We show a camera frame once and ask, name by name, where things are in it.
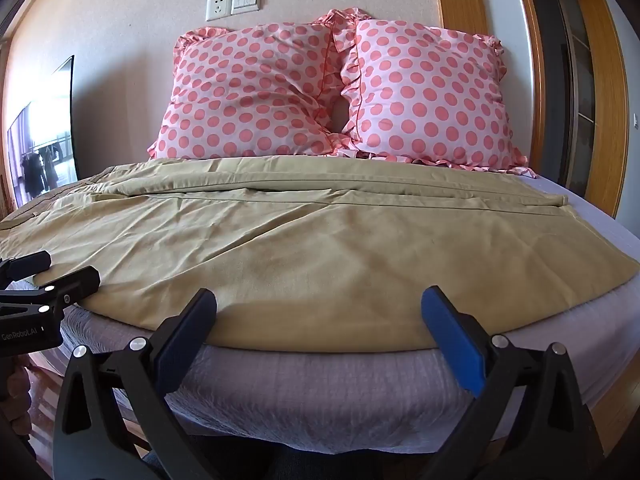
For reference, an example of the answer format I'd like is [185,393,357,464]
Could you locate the bed with lavender sheet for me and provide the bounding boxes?
[0,167,640,461]

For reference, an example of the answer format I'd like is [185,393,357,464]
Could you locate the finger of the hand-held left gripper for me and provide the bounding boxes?
[0,266,101,320]
[0,251,53,287]

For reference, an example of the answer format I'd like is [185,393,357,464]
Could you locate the wooden closet with shelves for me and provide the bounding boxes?
[547,0,632,221]

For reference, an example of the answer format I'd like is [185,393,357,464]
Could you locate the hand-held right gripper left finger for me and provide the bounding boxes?
[52,287,218,480]

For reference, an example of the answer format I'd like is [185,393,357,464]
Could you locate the pink polka dot pillow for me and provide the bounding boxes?
[146,21,347,161]
[334,7,538,179]

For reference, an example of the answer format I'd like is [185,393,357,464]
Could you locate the khaki pants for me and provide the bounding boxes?
[0,156,640,352]

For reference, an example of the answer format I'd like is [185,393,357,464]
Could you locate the person's left hand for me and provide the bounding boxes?
[0,357,33,438]

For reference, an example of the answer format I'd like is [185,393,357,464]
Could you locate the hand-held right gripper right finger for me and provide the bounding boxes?
[420,285,606,480]

